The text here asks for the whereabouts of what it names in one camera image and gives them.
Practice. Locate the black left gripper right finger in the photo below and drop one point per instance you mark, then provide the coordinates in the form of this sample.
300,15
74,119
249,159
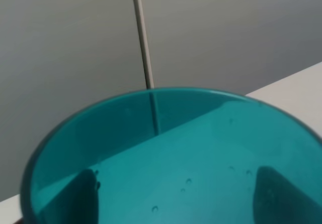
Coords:
277,200

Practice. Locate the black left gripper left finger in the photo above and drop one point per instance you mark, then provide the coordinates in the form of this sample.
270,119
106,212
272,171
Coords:
77,202

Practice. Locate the teal translucent plastic cup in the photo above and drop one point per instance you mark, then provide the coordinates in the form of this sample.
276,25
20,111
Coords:
173,155

